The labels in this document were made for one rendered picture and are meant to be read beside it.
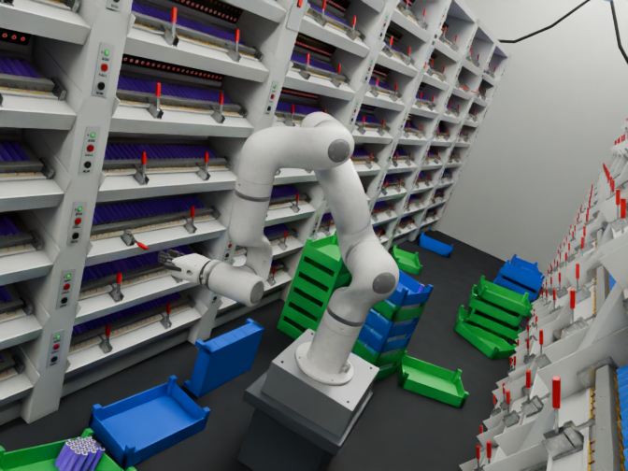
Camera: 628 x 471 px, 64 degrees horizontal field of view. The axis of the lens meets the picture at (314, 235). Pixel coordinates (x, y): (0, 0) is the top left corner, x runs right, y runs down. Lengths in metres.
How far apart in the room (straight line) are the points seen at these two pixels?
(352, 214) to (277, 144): 0.27
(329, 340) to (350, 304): 0.14
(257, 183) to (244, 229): 0.12
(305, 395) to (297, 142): 0.73
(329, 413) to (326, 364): 0.14
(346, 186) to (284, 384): 0.61
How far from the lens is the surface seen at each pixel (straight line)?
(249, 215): 1.22
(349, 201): 1.26
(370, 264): 1.32
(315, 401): 1.50
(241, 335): 1.94
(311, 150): 1.14
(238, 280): 1.31
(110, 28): 1.32
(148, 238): 1.67
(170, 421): 1.81
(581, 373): 0.81
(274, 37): 1.81
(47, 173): 1.39
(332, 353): 1.50
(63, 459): 1.59
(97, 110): 1.35
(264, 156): 1.18
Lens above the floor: 1.22
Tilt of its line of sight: 19 degrees down
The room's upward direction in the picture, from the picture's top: 19 degrees clockwise
